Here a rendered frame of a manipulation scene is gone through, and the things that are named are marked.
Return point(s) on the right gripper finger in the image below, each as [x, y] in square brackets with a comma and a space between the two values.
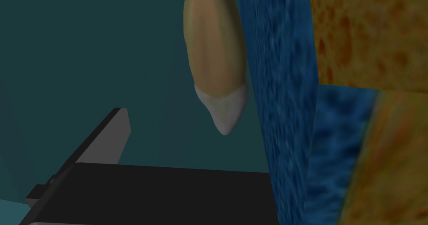
[107, 141]

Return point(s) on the tan pointed object white tip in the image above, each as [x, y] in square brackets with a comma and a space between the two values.
[214, 51]

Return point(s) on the blue and yellow sponge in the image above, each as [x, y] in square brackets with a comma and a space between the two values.
[351, 124]

